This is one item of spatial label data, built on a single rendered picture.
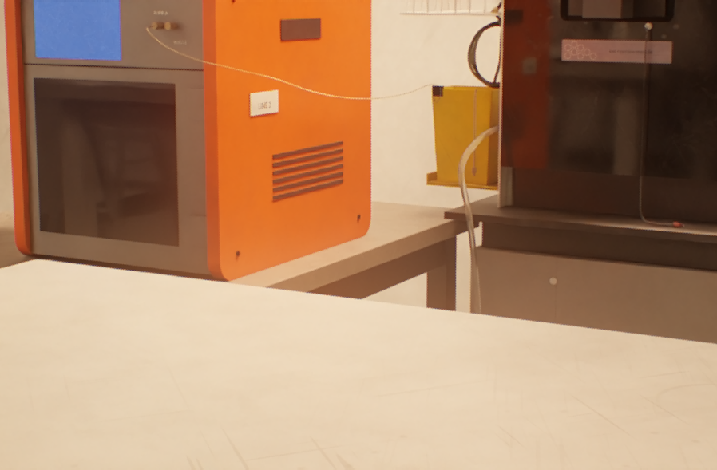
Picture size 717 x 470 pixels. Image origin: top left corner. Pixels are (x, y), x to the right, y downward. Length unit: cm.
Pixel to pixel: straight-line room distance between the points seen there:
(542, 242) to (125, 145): 70
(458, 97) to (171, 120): 62
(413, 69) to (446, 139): 128
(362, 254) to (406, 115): 160
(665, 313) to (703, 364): 136
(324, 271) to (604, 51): 58
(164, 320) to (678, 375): 31
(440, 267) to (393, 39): 132
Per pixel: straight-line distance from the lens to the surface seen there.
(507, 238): 221
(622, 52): 216
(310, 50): 198
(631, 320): 214
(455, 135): 230
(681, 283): 211
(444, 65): 354
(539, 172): 226
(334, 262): 195
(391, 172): 363
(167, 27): 181
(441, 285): 239
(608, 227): 212
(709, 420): 67
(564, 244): 217
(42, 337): 81
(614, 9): 210
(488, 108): 227
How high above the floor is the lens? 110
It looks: 10 degrees down
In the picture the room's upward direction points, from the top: straight up
